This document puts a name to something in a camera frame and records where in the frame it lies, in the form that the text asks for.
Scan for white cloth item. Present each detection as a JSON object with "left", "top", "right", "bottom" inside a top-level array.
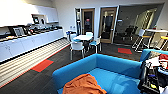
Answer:
[{"left": 145, "top": 57, "right": 162, "bottom": 69}]

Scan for white bar stool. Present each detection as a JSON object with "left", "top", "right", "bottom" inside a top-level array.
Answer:
[{"left": 131, "top": 28, "right": 148, "bottom": 51}]

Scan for white high table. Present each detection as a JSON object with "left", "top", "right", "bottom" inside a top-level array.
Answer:
[{"left": 144, "top": 28, "right": 168, "bottom": 34}]

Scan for white upper kitchen cabinets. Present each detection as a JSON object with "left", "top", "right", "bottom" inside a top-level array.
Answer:
[{"left": 0, "top": 0, "right": 60, "bottom": 28}]

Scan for white kitchen counter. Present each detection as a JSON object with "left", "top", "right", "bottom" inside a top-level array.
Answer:
[{"left": 0, "top": 29, "right": 65, "bottom": 64}]

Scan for yellow bar stool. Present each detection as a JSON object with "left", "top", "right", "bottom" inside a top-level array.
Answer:
[{"left": 159, "top": 34, "right": 168, "bottom": 51}]

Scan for white rectangular table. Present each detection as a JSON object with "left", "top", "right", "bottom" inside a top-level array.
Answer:
[{"left": 73, "top": 34, "right": 94, "bottom": 43}]

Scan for wooden-framed glass door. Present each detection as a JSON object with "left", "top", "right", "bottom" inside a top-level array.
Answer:
[{"left": 99, "top": 6, "right": 119, "bottom": 44}]

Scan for black wall screen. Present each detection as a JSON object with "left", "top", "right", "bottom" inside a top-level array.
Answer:
[{"left": 32, "top": 16, "right": 41, "bottom": 25}]

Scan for glass door with red light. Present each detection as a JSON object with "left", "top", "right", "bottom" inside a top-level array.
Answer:
[{"left": 80, "top": 8, "right": 97, "bottom": 36}]

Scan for black microwave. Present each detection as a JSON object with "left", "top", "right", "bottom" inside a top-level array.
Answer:
[{"left": 11, "top": 25, "right": 27, "bottom": 38}]

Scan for black office chair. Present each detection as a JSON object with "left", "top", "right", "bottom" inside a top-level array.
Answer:
[{"left": 121, "top": 24, "right": 139, "bottom": 39}]

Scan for red and white item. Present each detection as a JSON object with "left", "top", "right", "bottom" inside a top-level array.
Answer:
[{"left": 159, "top": 53, "right": 168, "bottom": 63}]

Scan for small blue sofa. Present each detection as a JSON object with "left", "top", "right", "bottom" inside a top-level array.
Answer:
[{"left": 139, "top": 48, "right": 168, "bottom": 63}]

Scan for small white wall sign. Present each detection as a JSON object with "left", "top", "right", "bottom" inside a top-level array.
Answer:
[{"left": 69, "top": 25, "right": 76, "bottom": 31}]

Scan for white chair with blue seat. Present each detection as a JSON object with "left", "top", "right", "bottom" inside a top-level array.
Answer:
[{"left": 89, "top": 35, "right": 103, "bottom": 54}]

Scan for orange hoodie with white print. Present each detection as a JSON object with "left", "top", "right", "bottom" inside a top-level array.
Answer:
[{"left": 62, "top": 73, "right": 108, "bottom": 94}]

